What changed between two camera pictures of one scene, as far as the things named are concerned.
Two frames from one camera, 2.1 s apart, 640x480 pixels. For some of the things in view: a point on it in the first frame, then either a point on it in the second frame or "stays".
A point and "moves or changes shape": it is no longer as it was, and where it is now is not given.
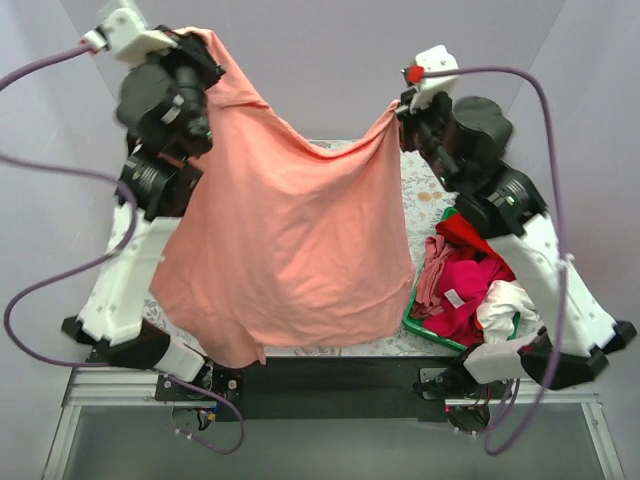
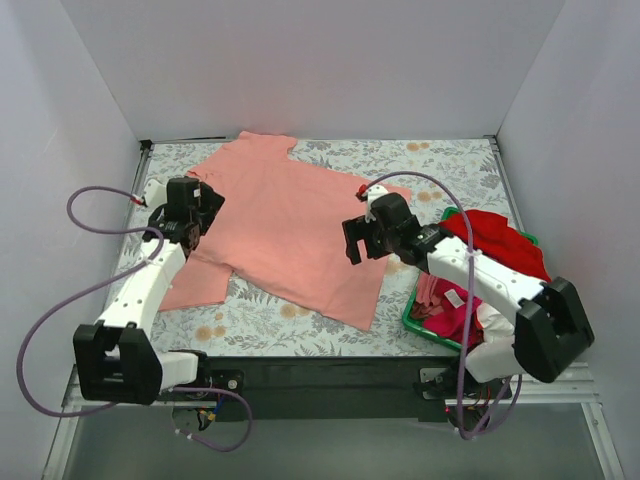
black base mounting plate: x=319 y=388 stays
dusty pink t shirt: x=437 y=254 stays
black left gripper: x=198 y=62 → x=211 y=205
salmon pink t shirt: x=277 y=243 moves or changes shape
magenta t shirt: x=463 y=293 stays
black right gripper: x=413 y=118 → x=361 y=238
